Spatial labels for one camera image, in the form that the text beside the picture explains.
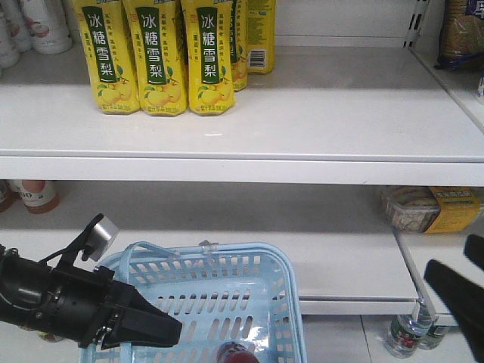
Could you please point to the white store shelving unit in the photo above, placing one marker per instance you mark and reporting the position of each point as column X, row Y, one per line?
column 354, row 102

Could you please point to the yellow pear drink bottle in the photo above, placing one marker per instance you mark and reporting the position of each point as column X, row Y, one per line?
column 210, row 85
column 107, row 44
column 158, row 39

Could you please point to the clear cookie box yellow label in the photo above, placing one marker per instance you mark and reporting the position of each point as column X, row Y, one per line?
column 431, row 210

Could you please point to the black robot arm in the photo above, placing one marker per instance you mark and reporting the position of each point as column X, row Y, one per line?
column 26, row 288

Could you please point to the light blue plastic basket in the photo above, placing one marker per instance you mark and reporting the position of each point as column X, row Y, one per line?
column 244, row 293

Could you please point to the brown biscuit package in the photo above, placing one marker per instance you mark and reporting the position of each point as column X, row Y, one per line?
column 461, row 35

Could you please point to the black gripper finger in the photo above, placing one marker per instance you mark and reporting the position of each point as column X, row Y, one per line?
column 464, row 300
column 474, row 250

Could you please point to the clear water bottle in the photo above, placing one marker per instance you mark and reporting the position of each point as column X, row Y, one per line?
column 406, row 332
column 434, row 336

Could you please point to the white peach drink bottle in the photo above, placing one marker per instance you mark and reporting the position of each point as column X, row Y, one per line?
column 46, row 22
column 16, row 25

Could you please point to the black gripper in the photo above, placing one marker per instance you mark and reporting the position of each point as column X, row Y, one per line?
column 91, row 307

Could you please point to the orange juice bottle front right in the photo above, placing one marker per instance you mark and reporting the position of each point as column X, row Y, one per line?
column 38, row 196

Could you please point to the red coca cola bottle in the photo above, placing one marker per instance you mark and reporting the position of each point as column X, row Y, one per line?
column 232, row 352

